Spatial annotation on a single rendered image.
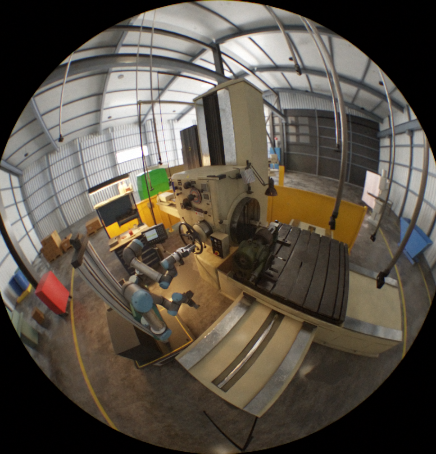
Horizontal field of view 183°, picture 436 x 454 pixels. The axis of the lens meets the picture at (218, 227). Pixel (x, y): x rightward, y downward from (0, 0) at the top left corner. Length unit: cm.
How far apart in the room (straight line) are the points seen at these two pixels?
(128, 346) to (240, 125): 261
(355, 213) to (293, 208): 158
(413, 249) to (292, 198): 500
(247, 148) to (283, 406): 321
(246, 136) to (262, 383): 243
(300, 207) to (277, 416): 392
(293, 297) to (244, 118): 190
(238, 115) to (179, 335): 275
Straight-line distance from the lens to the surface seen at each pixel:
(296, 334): 151
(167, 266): 110
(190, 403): 223
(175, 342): 191
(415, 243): 617
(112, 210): 299
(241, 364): 137
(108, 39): 841
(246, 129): 171
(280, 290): 131
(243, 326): 143
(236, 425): 229
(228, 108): 189
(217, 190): 119
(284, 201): 354
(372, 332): 225
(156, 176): 524
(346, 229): 367
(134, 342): 154
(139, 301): 76
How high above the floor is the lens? 208
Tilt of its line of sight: 31 degrees down
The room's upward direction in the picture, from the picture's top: 7 degrees counter-clockwise
